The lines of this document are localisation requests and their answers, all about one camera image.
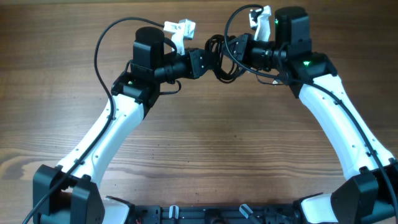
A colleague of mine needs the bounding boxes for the black cable bundle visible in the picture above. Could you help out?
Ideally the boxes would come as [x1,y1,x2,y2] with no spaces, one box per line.
[204,34,282,86]

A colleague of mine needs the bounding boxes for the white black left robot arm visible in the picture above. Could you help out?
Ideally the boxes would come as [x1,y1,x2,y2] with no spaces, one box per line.
[28,22,208,223]

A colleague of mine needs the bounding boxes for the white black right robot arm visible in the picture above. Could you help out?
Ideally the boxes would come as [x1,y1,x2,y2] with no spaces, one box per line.
[223,4,397,223]

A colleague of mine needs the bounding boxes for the black left camera cable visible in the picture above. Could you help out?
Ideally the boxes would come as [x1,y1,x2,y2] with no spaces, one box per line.
[21,16,165,224]

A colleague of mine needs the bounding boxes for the black camera cable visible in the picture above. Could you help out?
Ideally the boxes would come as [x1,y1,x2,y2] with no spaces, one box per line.
[21,16,165,224]
[223,4,398,218]

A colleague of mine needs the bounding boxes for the black right camera cable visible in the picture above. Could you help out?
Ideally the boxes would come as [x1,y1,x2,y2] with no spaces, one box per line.
[223,4,398,218]

